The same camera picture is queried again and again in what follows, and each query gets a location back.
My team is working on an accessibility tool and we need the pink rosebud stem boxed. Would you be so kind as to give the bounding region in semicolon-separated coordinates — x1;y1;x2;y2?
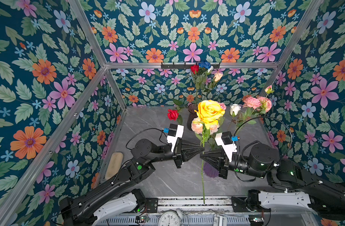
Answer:
219;103;227;110

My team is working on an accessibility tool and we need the aluminium front mounting rail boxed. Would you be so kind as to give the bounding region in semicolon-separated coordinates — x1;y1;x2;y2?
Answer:
82;191;313;216

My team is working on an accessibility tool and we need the cream white artificial rose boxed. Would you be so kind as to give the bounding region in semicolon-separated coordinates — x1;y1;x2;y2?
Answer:
214;73;223;82

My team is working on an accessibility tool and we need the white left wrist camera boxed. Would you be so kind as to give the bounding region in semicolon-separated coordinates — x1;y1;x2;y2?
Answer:
164;124;184;153

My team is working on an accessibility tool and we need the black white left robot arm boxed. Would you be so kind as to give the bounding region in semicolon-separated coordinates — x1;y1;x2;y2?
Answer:
59;138;204;226

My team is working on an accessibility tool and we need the blue artificial flower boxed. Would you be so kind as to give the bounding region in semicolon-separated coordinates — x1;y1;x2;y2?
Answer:
198;61;211;69

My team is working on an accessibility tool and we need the red artificial rose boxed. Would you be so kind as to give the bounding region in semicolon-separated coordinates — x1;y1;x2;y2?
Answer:
190;65;199;74
167;99;187;125

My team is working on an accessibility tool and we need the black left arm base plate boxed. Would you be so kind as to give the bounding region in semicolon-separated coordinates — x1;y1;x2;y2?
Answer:
142;197;159;213

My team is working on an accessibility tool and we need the purple blue ribbed glass vase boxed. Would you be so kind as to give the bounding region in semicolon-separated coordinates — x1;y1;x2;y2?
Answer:
203;162;219;178

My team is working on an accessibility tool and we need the dark pink ribbed glass vase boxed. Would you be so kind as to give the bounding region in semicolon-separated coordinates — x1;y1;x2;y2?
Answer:
187;104;198;131

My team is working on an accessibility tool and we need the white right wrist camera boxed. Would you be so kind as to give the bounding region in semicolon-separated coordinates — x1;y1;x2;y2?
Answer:
215;131;239;163

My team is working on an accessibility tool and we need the beige oblong pad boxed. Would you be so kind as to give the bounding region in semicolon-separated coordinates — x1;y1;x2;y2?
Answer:
105;152;124;180

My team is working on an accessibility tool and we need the white analog alarm clock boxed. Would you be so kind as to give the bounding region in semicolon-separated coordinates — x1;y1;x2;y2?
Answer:
158;209;183;226

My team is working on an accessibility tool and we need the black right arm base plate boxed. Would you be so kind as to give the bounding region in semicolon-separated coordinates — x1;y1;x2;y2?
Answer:
231;196;261;212

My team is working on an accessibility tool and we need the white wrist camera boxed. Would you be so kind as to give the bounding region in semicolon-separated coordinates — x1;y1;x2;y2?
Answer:
164;124;184;153
215;131;239;163

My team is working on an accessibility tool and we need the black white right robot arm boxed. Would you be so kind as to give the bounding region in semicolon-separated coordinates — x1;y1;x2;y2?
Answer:
200;141;345;221

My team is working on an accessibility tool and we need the orange yellow artificial rose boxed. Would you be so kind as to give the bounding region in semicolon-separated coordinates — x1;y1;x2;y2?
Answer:
194;99;226;204

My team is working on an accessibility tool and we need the pink artificial flower spray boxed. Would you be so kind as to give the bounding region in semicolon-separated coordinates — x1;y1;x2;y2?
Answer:
235;95;273;131

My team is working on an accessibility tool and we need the white rosebud stem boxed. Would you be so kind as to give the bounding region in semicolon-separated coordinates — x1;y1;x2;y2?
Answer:
229;104;242;127

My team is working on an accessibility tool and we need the cream peony flower stem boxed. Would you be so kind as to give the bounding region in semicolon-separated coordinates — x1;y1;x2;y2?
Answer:
191;118;220;147

